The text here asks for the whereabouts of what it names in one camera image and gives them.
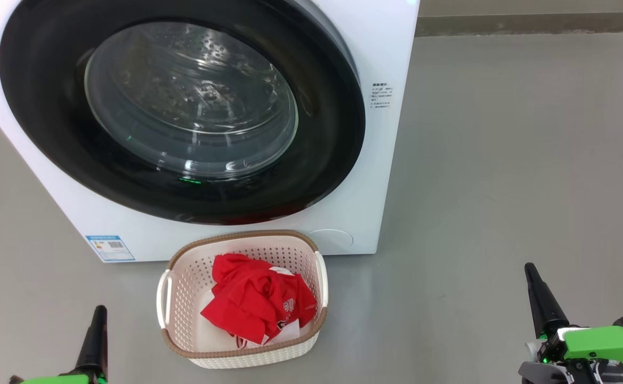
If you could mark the red and white jersey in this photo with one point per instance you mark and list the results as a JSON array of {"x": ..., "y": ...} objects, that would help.
[{"x": 247, "y": 298}]

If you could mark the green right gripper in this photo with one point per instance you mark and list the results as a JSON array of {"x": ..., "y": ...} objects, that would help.
[{"x": 604, "y": 344}]

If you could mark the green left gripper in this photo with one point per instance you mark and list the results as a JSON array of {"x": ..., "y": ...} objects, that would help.
[{"x": 55, "y": 380}]

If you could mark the round drain filter cover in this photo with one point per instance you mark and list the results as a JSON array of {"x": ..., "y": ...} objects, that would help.
[{"x": 332, "y": 240}]

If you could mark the beige perforated laundry basket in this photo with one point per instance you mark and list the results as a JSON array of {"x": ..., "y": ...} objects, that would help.
[{"x": 183, "y": 298}]

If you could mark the grey wall baseboard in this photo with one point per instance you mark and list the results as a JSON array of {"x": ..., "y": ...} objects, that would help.
[{"x": 530, "y": 24}]

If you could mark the small printed text sticker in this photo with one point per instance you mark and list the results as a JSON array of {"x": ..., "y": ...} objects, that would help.
[{"x": 383, "y": 96}]

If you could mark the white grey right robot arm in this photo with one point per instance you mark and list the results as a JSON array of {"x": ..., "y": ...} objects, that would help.
[{"x": 545, "y": 373}]

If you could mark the white washing machine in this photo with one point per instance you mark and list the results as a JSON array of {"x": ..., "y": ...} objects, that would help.
[{"x": 391, "y": 160}]

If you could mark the round washing machine door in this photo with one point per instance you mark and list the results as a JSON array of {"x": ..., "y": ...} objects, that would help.
[{"x": 50, "y": 133}]

